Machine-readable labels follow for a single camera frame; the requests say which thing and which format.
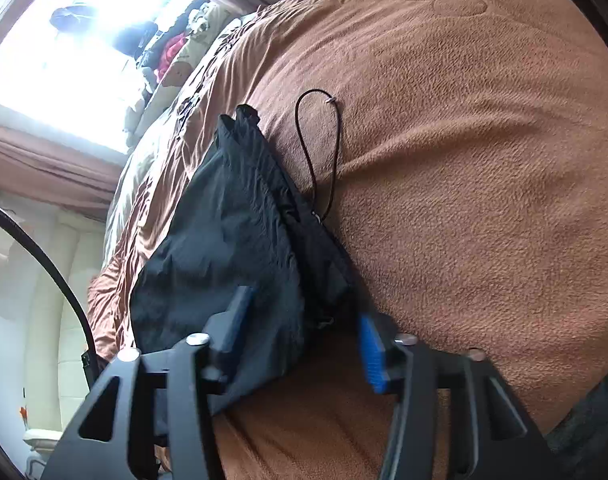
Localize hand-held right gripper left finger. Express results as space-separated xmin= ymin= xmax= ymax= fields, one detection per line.
xmin=39 ymin=285 xmax=257 ymax=480

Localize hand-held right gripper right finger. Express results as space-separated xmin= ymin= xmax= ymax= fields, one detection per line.
xmin=356 ymin=312 xmax=530 ymax=480

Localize black pants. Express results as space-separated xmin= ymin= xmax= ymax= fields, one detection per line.
xmin=129 ymin=89 xmax=357 ymax=401

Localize cream padded headboard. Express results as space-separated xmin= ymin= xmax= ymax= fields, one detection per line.
xmin=0 ymin=210 xmax=110 ymax=461

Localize brown blanket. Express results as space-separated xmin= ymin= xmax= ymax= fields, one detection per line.
xmin=86 ymin=0 xmax=608 ymax=480

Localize bear printed cushion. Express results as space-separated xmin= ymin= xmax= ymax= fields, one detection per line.
xmin=124 ymin=35 xmax=235 ymax=146

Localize red cloth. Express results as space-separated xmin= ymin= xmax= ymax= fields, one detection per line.
xmin=156 ymin=32 xmax=190 ymax=76

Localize window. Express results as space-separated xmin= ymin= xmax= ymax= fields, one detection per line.
xmin=0 ymin=0 xmax=210 ymax=151

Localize short dark hanging garment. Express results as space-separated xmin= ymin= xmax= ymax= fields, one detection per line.
xmin=49 ymin=5 xmax=100 ymax=31

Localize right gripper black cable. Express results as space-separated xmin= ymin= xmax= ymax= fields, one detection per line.
xmin=0 ymin=199 xmax=96 ymax=361

